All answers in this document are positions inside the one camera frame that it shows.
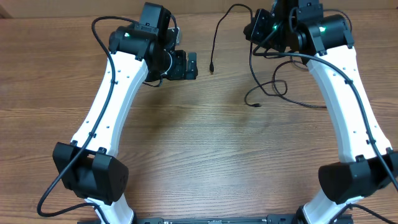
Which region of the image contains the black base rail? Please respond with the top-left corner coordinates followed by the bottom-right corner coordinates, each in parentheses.
top-left (133, 214), bottom-right (303, 224)

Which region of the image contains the black braided USB cable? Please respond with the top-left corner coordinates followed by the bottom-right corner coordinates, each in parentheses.
top-left (272, 57), bottom-right (327, 109)

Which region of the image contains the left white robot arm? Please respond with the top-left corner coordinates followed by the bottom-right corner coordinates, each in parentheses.
top-left (53, 2), bottom-right (198, 223)

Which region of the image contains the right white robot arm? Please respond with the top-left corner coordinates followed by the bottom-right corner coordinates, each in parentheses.
top-left (244, 1), bottom-right (397, 223)

